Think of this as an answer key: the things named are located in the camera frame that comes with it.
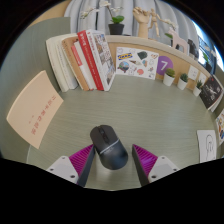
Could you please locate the round purple sign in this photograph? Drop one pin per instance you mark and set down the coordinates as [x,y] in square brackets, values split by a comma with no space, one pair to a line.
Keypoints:
[164,65]

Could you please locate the thick white book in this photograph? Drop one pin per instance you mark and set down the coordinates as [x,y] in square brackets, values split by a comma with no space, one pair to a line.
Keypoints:
[58,63]

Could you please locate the black computer mouse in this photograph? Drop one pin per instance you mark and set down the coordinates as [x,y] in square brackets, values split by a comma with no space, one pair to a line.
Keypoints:
[108,146]

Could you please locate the tan book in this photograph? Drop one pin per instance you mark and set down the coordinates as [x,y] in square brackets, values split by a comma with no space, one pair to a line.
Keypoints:
[75,63]

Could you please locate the pink wooden horse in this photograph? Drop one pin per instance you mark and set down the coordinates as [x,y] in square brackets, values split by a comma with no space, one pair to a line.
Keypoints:
[178,40]

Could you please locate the black book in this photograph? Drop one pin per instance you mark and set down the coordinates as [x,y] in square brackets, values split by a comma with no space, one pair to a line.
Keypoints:
[210,91]

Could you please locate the white mouse pad with drawing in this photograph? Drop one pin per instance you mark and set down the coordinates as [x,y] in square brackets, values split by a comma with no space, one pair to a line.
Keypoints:
[207,146]

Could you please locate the beige booklet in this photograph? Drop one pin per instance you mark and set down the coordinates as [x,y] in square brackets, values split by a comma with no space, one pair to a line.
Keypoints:
[33,108]

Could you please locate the white card with stickers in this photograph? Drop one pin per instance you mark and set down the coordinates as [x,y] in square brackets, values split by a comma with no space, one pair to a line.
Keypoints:
[136,63]

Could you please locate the small succulent in white pot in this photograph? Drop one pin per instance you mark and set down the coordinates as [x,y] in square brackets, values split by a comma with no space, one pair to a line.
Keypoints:
[182,84]
[197,91]
[168,80]

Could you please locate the white wall socket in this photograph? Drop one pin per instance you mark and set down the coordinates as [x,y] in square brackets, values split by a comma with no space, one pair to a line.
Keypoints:
[193,72]
[202,78]

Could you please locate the white orchid plant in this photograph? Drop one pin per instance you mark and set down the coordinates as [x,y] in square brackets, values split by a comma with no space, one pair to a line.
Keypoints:
[170,25]

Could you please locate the green desk divider panel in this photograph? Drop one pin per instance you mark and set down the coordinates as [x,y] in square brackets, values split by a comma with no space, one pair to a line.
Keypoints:
[26,53]

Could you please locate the grey curtain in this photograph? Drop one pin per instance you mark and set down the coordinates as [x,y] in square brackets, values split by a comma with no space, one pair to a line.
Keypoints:
[130,13]

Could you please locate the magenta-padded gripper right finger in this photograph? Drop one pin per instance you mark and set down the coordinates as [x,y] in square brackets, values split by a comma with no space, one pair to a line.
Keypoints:
[163,166]

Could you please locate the dark wooden horse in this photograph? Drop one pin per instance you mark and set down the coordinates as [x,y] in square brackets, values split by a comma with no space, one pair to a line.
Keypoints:
[193,48]

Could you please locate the colourful sticker card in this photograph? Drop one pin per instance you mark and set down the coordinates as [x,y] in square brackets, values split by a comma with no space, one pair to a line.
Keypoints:
[220,126]

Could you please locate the red-spined picture book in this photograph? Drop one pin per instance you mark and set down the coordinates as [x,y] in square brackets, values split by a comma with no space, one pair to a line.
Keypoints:
[100,58]

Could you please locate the dark-framed window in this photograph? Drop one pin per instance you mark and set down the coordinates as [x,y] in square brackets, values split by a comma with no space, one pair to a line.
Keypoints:
[208,43]

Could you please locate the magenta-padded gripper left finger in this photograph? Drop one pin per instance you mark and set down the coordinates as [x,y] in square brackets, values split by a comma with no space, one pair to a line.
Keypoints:
[63,166]

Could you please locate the wooden hand model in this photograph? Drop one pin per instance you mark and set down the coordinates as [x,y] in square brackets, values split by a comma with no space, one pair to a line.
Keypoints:
[142,20]

